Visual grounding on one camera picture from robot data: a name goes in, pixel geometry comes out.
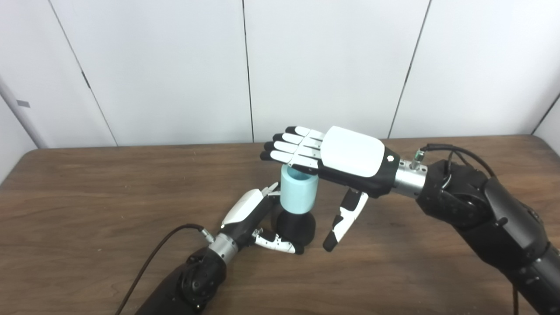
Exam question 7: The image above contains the black funnel-shaped nozzle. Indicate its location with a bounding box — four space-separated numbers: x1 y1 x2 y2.
276 210 316 247

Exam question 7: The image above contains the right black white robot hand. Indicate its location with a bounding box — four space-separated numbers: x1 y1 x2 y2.
260 126 401 252

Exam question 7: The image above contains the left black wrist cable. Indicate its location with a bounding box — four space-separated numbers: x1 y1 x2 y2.
115 224 215 315

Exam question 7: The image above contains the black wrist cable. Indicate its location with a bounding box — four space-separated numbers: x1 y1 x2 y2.
411 143 521 315
115 224 215 315

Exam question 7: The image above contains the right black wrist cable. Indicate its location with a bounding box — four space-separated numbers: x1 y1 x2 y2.
411 143 521 315

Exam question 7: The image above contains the light-blue short hose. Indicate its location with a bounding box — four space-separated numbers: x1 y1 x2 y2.
280 164 318 215

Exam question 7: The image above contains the white wall corner post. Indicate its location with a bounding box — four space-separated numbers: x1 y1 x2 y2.
0 74 49 149

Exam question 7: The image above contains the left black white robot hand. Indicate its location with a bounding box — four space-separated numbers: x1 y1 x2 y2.
220 182 305 255

